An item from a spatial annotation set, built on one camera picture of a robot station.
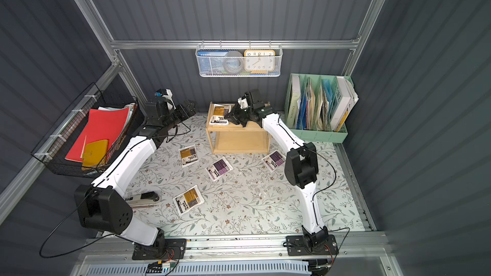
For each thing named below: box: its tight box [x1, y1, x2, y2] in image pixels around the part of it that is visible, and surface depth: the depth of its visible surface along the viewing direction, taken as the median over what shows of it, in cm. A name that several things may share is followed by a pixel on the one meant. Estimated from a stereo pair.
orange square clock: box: [244, 49, 276, 75], surface depth 90 cm
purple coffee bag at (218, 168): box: [205, 156, 234, 183], surface depth 98 cm
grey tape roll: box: [223, 50, 244, 74], surface depth 89 cm
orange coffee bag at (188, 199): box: [172, 184, 206, 216], surface depth 86 cm
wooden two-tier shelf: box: [205, 101, 272, 155], surface depth 106 cm
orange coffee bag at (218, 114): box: [209, 103, 232, 126], surface depth 91 cm
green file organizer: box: [284, 73, 359, 144], surface depth 101 cm
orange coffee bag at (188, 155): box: [178, 144, 199, 169], surface depth 102 cm
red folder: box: [64, 107, 130, 163], surface depth 75 cm
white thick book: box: [330, 76, 360, 133], surface depth 98 cm
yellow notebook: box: [81, 139, 109, 168], surface depth 69 cm
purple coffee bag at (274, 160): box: [262, 150, 287, 173], surface depth 101 cm
